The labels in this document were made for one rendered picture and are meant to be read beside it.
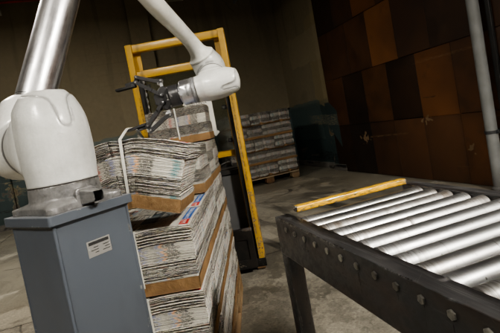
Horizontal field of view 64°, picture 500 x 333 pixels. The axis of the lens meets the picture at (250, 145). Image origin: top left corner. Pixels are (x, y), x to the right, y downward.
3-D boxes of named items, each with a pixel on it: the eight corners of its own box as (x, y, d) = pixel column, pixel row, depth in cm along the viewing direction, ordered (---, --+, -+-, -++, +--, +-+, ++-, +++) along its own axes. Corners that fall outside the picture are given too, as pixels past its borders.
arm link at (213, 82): (201, 109, 139) (200, 94, 150) (245, 97, 138) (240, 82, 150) (192, 81, 133) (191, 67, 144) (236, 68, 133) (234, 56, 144)
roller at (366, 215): (317, 224, 110) (324, 241, 108) (453, 186, 124) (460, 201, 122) (311, 229, 114) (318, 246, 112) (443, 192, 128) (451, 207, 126)
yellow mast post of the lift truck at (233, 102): (254, 259, 305) (211, 29, 296) (254, 255, 314) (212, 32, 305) (265, 257, 305) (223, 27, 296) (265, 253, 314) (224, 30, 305)
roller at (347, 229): (329, 228, 104) (335, 247, 102) (470, 189, 117) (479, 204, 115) (322, 233, 108) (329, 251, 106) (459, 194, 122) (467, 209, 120)
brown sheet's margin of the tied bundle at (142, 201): (130, 207, 128) (132, 194, 127) (153, 195, 156) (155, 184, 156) (180, 213, 127) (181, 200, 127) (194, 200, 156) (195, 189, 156)
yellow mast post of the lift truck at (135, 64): (169, 274, 306) (123, 45, 297) (171, 270, 315) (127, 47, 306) (181, 272, 306) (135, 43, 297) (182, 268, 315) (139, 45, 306)
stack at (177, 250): (124, 479, 137) (74, 242, 132) (182, 315, 253) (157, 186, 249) (236, 459, 136) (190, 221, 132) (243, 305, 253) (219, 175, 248)
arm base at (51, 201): (60, 216, 79) (54, 188, 79) (10, 217, 92) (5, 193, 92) (135, 193, 94) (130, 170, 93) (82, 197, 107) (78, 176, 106)
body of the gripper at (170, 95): (175, 80, 136) (149, 88, 137) (181, 105, 137) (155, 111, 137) (179, 83, 144) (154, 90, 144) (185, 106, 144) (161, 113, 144)
